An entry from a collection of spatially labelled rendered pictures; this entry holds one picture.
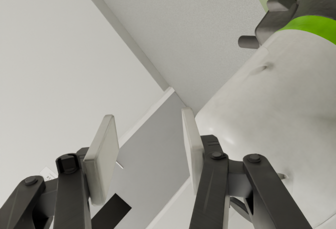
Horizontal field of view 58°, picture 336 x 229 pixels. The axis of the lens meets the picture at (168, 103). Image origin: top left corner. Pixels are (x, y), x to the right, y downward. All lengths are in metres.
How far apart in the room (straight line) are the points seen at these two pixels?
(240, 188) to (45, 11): 3.08
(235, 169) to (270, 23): 0.33
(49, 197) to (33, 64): 2.99
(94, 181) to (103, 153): 0.02
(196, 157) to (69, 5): 3.10
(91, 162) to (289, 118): 0.20
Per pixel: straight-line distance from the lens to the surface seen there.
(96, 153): 0.17
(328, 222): 0.32
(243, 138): 0.29
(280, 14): 0.47
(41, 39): 3.16
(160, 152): 3.66
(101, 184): 0.18
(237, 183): 0.16
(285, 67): 0.33
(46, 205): 0.17
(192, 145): 0.17
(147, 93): 3.48
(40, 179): 0.17
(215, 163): 0.16
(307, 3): 0.41
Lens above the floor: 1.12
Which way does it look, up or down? 16 degrees down
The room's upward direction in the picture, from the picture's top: 136 degrees counter-clockwise
